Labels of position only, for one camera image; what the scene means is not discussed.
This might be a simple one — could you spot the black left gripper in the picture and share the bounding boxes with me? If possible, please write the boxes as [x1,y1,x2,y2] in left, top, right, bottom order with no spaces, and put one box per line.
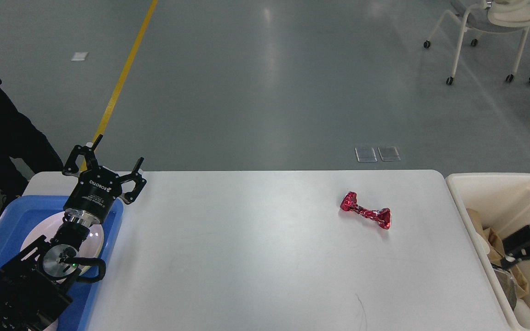
[62,135,147,220]

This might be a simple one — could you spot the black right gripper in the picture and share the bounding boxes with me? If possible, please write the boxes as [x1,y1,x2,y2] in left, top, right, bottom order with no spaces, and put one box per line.
[500,225,530,269]

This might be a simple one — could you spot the brown paper bag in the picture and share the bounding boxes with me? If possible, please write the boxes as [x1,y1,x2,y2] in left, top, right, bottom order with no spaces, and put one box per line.
[466,209,530,299]

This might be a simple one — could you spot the pink plate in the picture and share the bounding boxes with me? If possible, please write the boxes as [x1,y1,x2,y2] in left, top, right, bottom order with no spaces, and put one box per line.
[20,212,104,282]

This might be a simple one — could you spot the red foil wrapper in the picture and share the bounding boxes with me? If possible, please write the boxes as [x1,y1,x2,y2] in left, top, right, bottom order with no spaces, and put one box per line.
[340,191,392,230]

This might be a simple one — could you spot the white paper cup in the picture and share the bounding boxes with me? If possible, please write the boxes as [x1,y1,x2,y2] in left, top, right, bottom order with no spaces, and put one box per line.
[475,231,491,257]

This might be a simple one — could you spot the white paper roll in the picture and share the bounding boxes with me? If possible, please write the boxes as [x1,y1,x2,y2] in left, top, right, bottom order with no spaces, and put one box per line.
[513,299,530,329]

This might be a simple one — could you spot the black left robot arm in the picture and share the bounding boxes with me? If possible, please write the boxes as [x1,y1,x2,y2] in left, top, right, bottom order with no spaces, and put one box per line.
[0,135,147,331]

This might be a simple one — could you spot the beige waste bin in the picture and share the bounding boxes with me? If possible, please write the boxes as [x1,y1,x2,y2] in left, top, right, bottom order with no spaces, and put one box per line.
[446,172,530,331]

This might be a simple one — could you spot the white floor label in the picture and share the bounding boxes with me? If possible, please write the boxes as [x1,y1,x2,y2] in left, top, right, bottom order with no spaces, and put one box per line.
[71,51,89,62]

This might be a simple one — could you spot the floor socket plates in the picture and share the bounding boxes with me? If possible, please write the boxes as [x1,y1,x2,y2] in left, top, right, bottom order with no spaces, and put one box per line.
[355,146,402,163]

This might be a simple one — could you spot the white chair on wheels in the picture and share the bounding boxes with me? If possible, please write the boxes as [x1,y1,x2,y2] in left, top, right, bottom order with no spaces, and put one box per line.
[423,0,530,86]

